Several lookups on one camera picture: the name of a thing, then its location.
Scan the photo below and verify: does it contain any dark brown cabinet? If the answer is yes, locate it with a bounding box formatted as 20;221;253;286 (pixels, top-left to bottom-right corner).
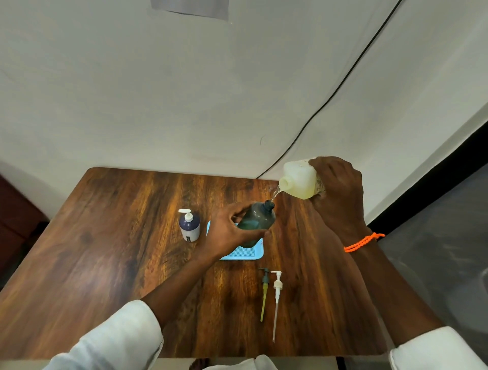
0;173;49;290

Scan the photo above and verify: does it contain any white shirt sleeve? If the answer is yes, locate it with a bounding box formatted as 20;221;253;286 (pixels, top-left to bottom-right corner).
44;300;164;370
389;326;488;370

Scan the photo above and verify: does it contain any green pump dispenser head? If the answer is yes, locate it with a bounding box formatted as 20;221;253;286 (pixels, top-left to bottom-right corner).
258;268;271;323

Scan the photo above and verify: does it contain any white pump dispenser head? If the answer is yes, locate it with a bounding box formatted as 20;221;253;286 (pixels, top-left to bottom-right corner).
270;271;283;343

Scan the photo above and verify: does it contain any person's left hand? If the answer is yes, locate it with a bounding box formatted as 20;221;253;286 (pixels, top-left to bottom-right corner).
206;202;268;262

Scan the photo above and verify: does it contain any orange beaded bracelet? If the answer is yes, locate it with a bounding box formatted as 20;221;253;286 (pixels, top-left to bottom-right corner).
343;232;386;253

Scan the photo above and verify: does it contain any person's right forearm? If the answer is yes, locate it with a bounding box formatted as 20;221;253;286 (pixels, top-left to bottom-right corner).
343;231;447;347

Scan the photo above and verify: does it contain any light blue plastic tray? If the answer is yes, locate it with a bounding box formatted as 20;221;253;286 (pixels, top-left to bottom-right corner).
206;220;264;261

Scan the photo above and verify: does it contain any purple pump bottle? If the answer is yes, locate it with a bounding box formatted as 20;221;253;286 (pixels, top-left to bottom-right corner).
178;208;201;243

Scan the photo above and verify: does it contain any person's right hand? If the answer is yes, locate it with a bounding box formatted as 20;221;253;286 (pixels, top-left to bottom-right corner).
308;156;373;245

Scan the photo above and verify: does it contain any white right shirt sleeve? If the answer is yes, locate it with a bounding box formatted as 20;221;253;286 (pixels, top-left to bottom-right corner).
389;326;488;370

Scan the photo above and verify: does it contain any dark green plastic bottle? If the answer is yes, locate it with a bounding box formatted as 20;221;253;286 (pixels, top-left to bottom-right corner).
237;200;277;249

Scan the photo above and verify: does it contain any translucent white refill jug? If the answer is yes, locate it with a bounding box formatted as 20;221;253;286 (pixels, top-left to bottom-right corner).
279;158;327;201

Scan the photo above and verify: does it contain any white left shirt sleeve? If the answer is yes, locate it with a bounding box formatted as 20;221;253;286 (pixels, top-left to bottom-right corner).
44;300;164;370

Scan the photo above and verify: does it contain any black cable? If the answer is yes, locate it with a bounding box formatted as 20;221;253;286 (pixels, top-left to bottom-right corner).
255;0;404;180

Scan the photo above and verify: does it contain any person's left forearm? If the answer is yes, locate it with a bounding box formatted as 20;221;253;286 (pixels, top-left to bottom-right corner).
140;246;230;331

